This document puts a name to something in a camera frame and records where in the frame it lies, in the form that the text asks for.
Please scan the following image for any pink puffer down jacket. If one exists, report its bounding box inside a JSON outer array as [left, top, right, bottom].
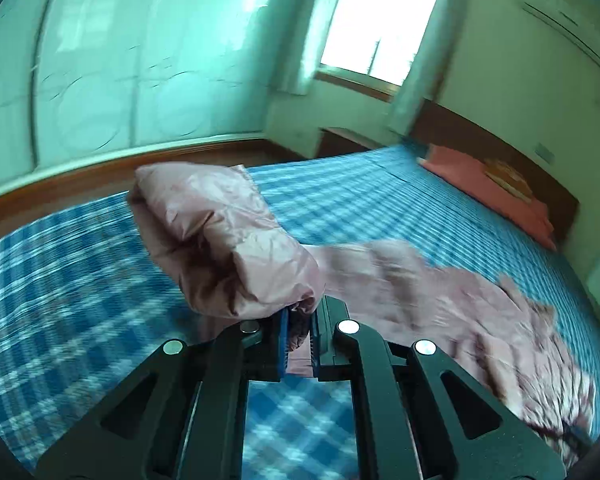
[[128, 162, 596, 466]]

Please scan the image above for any bright bedroom window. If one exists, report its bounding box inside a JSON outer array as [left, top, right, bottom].
[[314, 0, 438, 102]]

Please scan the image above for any blue plaid bed sheet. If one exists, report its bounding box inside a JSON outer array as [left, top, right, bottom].
[[0, 143, 600, 480]]

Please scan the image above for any orange-red pillow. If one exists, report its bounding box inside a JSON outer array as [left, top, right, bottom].
[[417, 144, 557, 250]]

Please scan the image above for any dark wooden headboard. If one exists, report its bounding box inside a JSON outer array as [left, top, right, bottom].
[[408, 100, 580, 248]]

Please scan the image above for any pale window curtain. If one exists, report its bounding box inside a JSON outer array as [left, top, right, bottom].
[[387, 0, 469, 136]]

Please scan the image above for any white patterned wardrobe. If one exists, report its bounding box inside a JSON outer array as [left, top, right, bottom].
[[0, 0, 303, 186]]

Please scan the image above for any white wall socket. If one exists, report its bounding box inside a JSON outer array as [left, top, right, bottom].
[[534, 143, 555, 165]]

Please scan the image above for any white wall air conditioner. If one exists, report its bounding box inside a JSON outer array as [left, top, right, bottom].
[[520, 0, 600, 67]]

